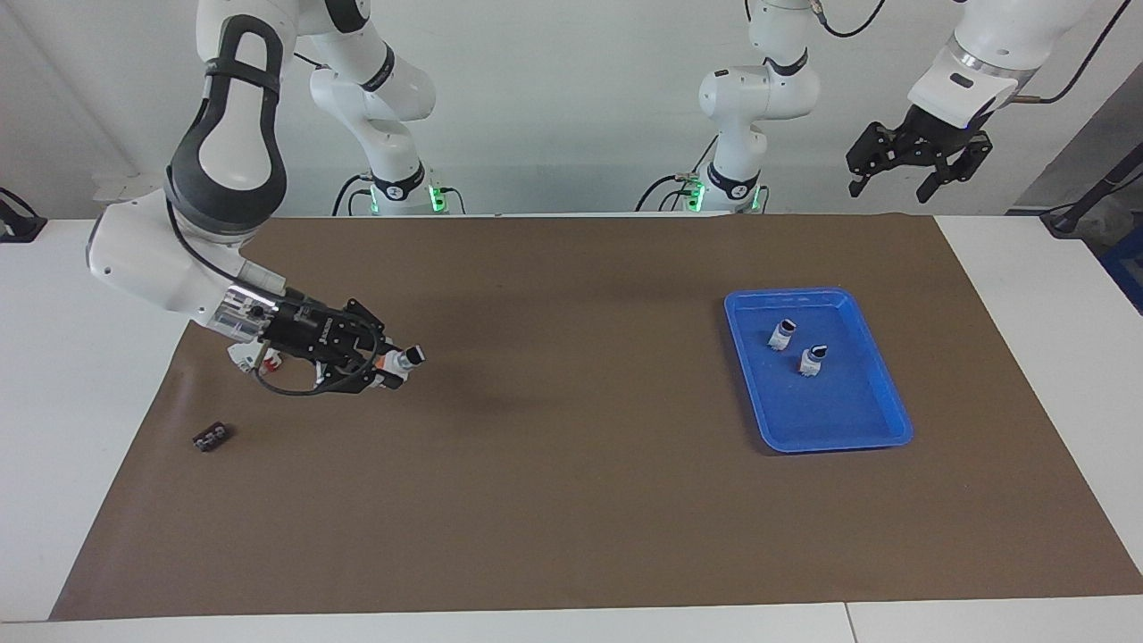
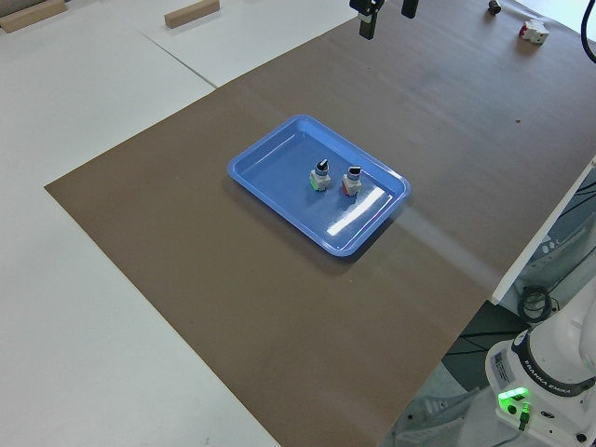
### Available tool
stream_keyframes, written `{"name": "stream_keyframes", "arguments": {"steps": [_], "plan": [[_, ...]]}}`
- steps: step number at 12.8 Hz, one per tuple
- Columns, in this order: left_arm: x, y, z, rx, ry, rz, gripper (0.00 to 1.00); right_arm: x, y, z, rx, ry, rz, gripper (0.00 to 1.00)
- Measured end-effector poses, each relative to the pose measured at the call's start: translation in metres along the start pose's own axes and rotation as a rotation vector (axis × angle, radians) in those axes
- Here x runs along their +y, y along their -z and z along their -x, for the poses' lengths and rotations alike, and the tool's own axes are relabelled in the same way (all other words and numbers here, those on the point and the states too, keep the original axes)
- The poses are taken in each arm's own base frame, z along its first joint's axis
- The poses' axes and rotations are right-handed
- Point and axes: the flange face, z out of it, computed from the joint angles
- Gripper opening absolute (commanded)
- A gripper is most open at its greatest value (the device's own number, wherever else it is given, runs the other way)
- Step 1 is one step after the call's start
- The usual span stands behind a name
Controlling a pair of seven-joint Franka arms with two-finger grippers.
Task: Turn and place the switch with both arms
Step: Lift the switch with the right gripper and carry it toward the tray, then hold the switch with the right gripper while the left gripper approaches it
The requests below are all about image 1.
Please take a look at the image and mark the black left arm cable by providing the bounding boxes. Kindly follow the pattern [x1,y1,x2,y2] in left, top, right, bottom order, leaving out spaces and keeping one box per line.
[808,0,1135,104]

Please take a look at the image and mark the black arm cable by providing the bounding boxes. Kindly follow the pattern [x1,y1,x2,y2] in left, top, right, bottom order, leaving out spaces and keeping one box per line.
[165,192,380,397]
[808,0,1135,104]

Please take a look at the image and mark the black base cable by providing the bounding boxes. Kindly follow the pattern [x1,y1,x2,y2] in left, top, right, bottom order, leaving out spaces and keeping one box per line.
[332,172,376,217]
[636,134,717,213]

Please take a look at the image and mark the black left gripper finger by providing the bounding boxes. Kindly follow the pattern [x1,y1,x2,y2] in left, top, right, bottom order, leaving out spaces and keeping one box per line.
[916,134,994,205]
[846,123,905,198]

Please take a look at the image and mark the black clamp device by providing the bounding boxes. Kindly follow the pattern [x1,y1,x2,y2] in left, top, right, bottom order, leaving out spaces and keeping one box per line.
[0,186,47,244]

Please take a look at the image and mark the selector switch with orange base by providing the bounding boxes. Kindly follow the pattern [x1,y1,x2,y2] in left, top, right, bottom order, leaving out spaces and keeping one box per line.
[375,344,427,376]

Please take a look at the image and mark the blue crate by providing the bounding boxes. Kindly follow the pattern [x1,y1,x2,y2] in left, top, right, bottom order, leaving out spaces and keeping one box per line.
[1098,223,1143,315]

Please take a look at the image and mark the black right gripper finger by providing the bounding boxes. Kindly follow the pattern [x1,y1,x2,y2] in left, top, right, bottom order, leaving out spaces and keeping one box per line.
[344,299,399,353]
[313,361,408,395]

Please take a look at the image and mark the blue plastic tray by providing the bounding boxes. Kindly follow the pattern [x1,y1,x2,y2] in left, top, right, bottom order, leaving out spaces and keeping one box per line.
[723,287,914,455]

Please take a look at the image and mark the black stand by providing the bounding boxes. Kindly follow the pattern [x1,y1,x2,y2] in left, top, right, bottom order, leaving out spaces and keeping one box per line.
[1040,143,1143,238]

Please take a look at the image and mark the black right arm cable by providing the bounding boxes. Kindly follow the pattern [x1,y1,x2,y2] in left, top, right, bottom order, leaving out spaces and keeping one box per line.
[165,192,380,397]

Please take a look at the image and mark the white circuit breaker red lever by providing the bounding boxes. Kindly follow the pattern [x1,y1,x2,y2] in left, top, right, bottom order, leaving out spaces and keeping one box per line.
[227,342,285,374]

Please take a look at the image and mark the brown table mat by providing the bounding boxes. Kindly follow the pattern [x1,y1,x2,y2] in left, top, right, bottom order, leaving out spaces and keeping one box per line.
[49,213,1143,622]

